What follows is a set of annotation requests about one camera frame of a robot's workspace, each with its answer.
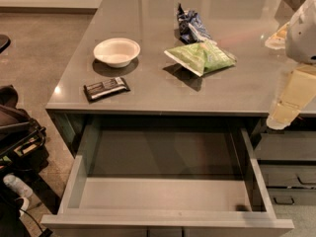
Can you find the white bowl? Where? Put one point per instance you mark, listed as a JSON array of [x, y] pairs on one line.
[[116, 53]]

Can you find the plastic water bottle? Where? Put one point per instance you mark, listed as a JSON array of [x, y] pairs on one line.
[[17, 186]]

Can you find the green chip bag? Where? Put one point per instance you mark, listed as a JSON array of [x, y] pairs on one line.
[[201, 57]]

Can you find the blue snack bag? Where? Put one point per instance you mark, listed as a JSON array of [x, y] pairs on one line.
[[191, 27]]

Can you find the black round stool edge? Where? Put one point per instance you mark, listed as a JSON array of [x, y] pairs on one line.
[[4, 42]]

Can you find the black bag on cart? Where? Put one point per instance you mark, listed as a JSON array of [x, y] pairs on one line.
[[22, 138]]

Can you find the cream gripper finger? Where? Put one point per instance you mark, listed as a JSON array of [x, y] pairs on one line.
[[277, 40], [298, 92]]

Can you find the open grey top drawer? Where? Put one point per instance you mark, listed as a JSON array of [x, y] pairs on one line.
[[166, 177]]

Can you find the black rxbar chocolate bar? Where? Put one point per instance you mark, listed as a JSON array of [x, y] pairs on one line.
[[106, 88]]

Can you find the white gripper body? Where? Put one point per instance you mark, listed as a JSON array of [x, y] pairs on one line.
[[302, 37]]

